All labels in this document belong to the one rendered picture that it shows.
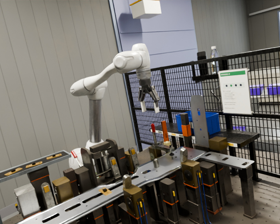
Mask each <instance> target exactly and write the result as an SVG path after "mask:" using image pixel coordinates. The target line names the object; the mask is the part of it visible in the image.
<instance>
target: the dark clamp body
mask: <svg viewBox="0 0 280 224"><path fill-rule="evenodd" d="M74 170H75V174H76V183H77V187H78V190H79V193H80V194H81V193H83V192H85V191H87V190H89V189H91V188H93V186H92V181H91V177H90V173H89V169H87V168H86V167H84V166H83V167H80V168H77V169H74ZM85 219H86V223H87V224H89V222H88V217H87V215H85Z"/></svg>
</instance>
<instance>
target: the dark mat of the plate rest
mask: <svg viewBox="0 0 280 224"><path fill-rule="evenodd" d="M57 154H61V156H58V157H55V158H51V159H49V160H47V157H45V158H42V159H40V160H36V161H33V162H31V163H28V164H25V165H22V166H19V167H16V168H13V169H18V168H22V169H21V170H19V171H17V172H15V173H13V174H16V173H19V172H22V171H24V170H27V169H30V168H33V167H36V166H38V165H36V166H32V167H29V168H26V166H27V165H30V164H32V163H34V162H35V163H38V162H41V161H42V164H44V163H47V162H49V161H52V160H56V159H58V158H61V157H63V156H67V155H69V154H67V153H66V152H64V151H63V152H59V153H57ZM57 154H55V155H57ZM51 156H52V155H51ZM48 157H50V156H48ZM39 165H41V164H39ZM13 169H10V170H7V171H5V172H1V173H0V179H2V178H5V177H7V176H5V174H6V173H9V172H11V170H13ZM13 174H11V175H13ZM9 176H10V175H9Z"/></svg>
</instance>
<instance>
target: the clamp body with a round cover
mask: <svg viewBox="0 0 280 224"><path fill-rule="evenodd" d="M70 182H71V181H70V180H69V179H68V178H67V177H65V176H63V177H61V178H59V179H56V180H54V181H52V185H53V188H54V192H55V195H56V201H57V203H58V204H59V203H61V202H63V201H65V200H68V199H70V198H72V197H74V195H73V191H72V187H71V183H70ZM74 208H75V206H72V207H70V208H69V210H72V209H74ZM76 223H77V224H80V221H79V220H78V219H77V220H76Z"/></svg>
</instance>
